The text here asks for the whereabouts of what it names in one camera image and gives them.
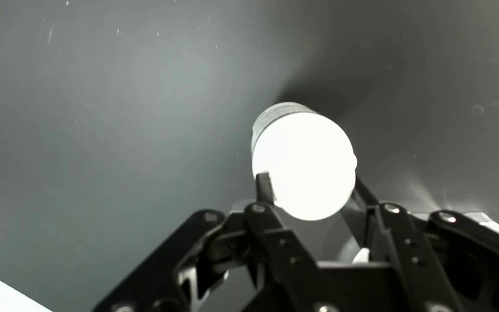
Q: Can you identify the white pill bottle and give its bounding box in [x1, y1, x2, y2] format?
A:
[249, 101, 358, 222]

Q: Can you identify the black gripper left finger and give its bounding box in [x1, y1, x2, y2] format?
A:
[91, 172, 327, 312]

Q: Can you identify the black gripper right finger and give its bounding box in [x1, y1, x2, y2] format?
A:
[351, 179, 499, 312]

